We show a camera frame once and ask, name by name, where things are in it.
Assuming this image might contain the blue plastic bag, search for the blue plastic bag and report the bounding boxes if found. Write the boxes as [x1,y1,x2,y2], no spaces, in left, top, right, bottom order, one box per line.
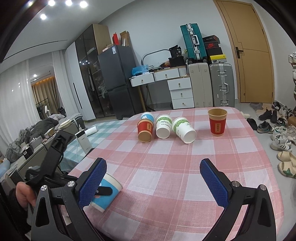
[132,65,149,76]

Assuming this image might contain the teal checkered tablecloth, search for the teal checkered tablecloth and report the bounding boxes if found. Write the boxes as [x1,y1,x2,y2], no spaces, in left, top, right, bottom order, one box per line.
[60,120,125,173]

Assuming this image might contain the white green cup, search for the white green cup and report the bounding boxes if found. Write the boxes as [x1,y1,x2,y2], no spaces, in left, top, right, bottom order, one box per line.
[156,114,173,139]
[171,116,197,144]

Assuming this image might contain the person left hand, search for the person left hand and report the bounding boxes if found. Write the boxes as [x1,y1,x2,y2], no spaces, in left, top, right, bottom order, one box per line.
[16,182,37,208]

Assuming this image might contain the red paper cup lying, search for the red paper cup lying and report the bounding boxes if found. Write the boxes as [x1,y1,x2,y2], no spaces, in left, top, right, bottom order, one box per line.
[137,119,154,143]

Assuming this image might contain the white green cup right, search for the white green cup right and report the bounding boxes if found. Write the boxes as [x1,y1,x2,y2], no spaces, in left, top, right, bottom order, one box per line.
[171,116,197,144]

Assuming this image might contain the beige suitcase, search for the beige suitcase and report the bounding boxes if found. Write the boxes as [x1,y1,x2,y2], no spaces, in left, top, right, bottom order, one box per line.
[188,63,213,108]

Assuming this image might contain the white drawer cabinet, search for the white drawer cabinet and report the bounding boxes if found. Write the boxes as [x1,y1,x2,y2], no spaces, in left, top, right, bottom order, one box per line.
[167,77,195,109]

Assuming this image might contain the beige slipper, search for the beige slipper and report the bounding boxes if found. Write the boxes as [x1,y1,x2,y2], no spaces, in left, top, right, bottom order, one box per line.
[277,151,296,164]

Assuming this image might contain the white desk with drawers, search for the white desk with drawers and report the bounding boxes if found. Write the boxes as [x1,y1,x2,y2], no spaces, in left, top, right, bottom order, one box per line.
[130,66,191,112]

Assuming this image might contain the white paper roll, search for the white paper roll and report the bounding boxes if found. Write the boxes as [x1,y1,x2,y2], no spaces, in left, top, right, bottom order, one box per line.
[85,126,98,136]

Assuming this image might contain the blue bunny cup lying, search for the blue bunny cup lying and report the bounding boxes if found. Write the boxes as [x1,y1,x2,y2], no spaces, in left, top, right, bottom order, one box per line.
[140,112,155,123]

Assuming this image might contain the white power bank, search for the white power bank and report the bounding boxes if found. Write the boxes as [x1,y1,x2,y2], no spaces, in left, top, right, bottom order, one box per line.
[75,130,92,154]

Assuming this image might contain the pink checkered tablecloth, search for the pink checkered tablecloth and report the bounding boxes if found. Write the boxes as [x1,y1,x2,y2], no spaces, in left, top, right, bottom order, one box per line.
[70,108,284,240]

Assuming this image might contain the stacked shoe boxes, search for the stacked shoe boxes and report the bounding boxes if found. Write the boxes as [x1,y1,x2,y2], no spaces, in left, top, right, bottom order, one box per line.
[203,35,227,64]

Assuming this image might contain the teal suitcase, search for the teal suitcase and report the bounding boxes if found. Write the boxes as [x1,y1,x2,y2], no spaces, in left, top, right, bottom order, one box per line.
[180,23,207,62]

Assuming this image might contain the black refrigerator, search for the black refrigerator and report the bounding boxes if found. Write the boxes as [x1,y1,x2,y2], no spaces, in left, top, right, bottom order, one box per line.
[98,45,143,120]

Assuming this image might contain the dark glass wardrobe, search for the dark glass wardrobe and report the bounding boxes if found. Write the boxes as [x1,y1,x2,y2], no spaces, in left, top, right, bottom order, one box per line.
[75,24,115,118]

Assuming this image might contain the red paper cup upright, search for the red paper cup upright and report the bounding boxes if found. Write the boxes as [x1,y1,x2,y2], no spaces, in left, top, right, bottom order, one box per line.
[208,108,227,136]

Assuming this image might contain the silver suitcase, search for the silver suitcase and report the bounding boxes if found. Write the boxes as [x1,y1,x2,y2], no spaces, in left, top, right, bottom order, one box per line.
[209,63,235,108]

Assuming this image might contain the white green cup left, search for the white green cup left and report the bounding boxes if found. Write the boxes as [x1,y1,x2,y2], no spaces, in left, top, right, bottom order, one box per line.
[156,114,173,139]

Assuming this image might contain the blue bunny paper cup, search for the blue bunny paper cup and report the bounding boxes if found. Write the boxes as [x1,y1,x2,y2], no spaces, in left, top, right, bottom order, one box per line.
[90,173,123,212]

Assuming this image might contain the white green sneaker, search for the white green sneaker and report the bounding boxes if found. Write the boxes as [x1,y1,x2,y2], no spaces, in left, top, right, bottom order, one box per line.
[270,134,292,152]

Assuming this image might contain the wooden door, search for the wooden door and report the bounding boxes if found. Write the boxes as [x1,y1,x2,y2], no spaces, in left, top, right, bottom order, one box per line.
[214,1,274,103]

